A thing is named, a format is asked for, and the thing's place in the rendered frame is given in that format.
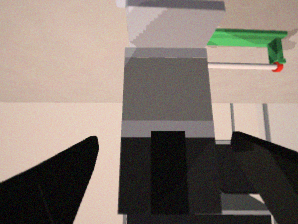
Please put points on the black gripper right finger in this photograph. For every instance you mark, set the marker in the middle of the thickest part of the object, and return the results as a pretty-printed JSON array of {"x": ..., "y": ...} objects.
[{"x": 273, "y": 170}]

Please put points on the white pin with red head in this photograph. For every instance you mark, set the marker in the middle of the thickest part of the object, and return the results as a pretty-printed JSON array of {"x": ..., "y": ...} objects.
[{"x": 275, "y": 66}]

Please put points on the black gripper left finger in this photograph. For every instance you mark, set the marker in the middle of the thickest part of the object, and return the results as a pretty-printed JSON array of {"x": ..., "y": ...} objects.
[{"x": 50, "y": 192}]

